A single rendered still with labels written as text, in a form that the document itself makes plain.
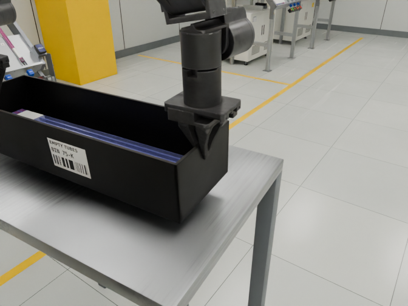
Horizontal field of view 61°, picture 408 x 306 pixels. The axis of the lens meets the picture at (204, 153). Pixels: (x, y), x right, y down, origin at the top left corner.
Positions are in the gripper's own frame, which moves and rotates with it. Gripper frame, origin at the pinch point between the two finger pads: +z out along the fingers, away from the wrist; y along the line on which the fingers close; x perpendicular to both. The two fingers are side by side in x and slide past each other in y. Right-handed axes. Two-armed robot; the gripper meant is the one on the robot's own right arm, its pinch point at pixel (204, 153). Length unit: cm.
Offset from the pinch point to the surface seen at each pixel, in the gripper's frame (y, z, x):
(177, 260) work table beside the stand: -2.2, 11.7, 12.7
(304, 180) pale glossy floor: 10, 96, -139
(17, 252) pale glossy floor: 111, 91, -14
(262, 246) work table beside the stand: -4.9, 36.9, -20.1
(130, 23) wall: 307, 57, -339
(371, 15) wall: 39, 78, -658
